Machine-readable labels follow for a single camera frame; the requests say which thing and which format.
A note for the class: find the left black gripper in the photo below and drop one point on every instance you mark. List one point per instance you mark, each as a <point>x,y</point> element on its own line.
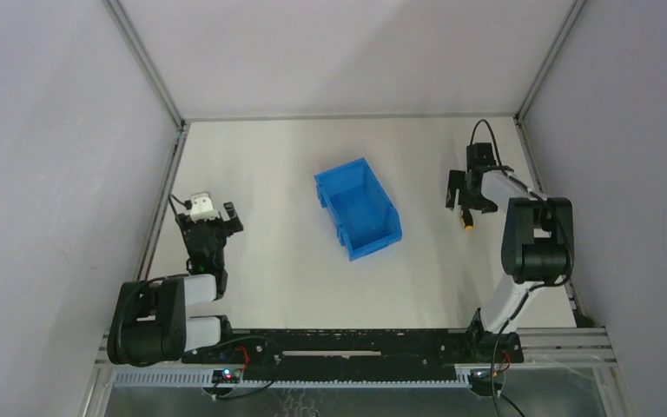
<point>214,227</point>

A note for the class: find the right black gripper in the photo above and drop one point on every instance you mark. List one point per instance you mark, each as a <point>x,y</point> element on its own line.
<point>459,188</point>

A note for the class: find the black yellow screwdriver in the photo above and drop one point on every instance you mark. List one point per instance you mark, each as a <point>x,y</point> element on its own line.
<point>466,218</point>

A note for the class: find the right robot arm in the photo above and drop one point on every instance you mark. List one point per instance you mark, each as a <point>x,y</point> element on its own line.
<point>537,247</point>

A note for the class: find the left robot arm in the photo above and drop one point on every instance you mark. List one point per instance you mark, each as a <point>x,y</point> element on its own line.
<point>151,322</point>

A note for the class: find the blue plastic storage bin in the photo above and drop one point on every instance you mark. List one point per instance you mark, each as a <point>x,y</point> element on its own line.
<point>364,217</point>

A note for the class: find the small lit circuit board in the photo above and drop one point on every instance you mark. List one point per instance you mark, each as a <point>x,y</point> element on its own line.
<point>226,376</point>

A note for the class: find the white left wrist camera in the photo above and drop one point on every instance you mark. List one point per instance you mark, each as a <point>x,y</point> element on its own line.
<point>202,208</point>

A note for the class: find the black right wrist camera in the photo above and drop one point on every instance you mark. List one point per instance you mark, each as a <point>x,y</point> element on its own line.
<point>480,155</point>

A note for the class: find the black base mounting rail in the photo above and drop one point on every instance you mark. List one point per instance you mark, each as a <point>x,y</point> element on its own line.
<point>360,355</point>

